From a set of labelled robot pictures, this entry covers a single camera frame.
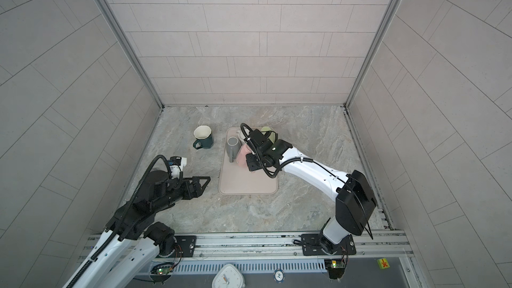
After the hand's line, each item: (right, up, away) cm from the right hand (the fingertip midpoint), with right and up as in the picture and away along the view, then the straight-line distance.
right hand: (250, 164), depth 80 cm
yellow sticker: (+46, -31, -13) cm, 57 cm away
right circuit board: (+31, -33, -12) cm, 47 cm away
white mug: (-5, +10, +14) cm, 18 cm away
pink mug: (-4, +2, 0) cm, 4 cm away
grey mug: (-9, +5, +9) cm, 14 cm away
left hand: (-14, -4, -8) cm, 17 cm away
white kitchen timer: (-5, -33, -16) cm, 37 cm away
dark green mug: (-24, +11, +16) cm, 30 cm away
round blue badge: (+11, -34, -14) cm, 38 cm away
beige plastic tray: (-8, -9, +7) cm, 13 cm away
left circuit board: (-27, -31, -16) cm, 44 cm away
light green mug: (+9, +12, -12) cm, 19 cm away
